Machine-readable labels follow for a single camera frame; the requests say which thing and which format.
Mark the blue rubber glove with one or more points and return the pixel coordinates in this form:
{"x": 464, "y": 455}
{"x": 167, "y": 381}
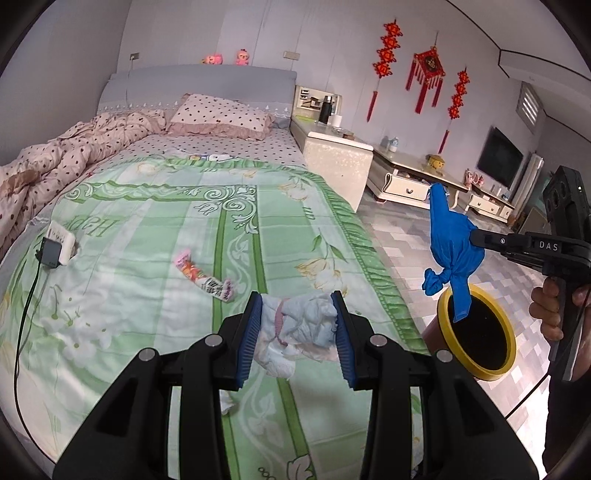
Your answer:
{"x": 450, "y": 240}

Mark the white TV cabinet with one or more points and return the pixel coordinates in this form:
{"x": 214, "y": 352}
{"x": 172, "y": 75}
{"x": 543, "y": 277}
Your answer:
{"x": 406, "y": 182}

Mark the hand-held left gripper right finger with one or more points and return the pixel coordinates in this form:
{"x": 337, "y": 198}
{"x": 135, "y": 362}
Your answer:
{"x": 344, "y": 350}

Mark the black thermos bottle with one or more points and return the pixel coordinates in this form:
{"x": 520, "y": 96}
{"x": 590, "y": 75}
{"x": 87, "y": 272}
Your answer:
{"x": 326, "y": 110}

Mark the person's right hand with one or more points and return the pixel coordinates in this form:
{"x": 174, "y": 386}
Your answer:
{"x": 545, "y": 304}

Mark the pink polka dot quilt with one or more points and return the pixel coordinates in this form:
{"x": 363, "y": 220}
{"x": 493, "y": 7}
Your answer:
{"x": 60, "y": 152}

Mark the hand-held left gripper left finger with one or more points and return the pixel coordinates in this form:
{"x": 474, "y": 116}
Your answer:
{"x": 247, "y": 350}

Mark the pink snack wrapper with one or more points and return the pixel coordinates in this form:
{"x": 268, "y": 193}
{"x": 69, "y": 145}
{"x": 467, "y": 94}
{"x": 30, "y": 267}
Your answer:
{"x": 203, "y": 279}

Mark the person's right forearm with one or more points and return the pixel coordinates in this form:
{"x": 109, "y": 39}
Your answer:
{"x": 581, "y": 350}

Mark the white glossy nightstand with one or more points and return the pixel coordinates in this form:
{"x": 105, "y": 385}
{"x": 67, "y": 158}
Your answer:
{"x": 337, "y": 170}

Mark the polka dot frilled pillow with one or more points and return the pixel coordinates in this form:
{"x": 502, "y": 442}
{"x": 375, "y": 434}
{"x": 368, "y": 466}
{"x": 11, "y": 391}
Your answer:
{"x": 217, "y": 113}

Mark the white power strip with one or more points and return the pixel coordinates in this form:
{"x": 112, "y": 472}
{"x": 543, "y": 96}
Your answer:
{"x": 64, "y": 235}

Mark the yellow rimmed brown bin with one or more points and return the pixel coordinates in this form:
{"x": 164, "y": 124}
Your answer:
{"x": 445, "y": 332}

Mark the small white tissue scrap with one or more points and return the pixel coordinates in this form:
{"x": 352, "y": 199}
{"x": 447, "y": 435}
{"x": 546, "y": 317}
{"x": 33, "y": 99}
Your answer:
{"x": 227, "y": 404}

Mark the grey charger adapter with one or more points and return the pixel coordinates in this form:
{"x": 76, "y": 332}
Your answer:
{"x": 51, "y": 251}

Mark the red diamond knot decoration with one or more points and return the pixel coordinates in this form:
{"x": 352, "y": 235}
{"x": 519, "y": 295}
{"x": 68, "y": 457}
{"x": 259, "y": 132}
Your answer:
{"x": 427, "y": 67}

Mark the white standing air conditioner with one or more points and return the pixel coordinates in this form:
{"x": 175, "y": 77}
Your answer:
{"x": 533, "y": 177}

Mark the polka dot bed sheet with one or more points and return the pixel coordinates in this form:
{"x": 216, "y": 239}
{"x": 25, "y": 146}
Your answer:
{"x": 277, "y": 147}

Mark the person's dark trousers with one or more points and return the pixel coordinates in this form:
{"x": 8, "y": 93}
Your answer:
{"x": 570, "y": 429}

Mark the grey bed headboard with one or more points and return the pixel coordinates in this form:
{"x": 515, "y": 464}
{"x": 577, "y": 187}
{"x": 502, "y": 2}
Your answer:
{"x": 198, "y": 81}

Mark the yellow toy figure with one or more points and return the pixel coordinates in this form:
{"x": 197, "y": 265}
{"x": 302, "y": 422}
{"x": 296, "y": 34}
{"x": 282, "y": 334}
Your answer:
{"x": 435, "y": 163}

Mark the white tissue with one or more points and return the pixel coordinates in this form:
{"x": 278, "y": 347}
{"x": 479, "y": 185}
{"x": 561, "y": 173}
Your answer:
{"x": 300, "y": 323}

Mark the pink plush toy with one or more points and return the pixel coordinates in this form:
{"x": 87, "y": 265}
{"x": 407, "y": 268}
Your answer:
{"x": 242, "y": 57}
{"x": 212, "y": 59}

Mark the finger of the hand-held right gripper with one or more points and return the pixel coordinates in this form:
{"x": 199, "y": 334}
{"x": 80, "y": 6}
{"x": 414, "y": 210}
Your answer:
{"x": 526, "y": 262}
{"x": 489, "y": 241}

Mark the green floral blanket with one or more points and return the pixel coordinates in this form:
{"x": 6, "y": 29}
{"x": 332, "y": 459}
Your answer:
{"x": 138, "y": 323}

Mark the black flat television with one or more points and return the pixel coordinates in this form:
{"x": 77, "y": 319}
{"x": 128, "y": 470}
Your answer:
{"x": 498, "y": 157}

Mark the wall vent window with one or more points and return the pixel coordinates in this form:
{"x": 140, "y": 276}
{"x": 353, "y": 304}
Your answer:
{"x": 531, "y": 108}

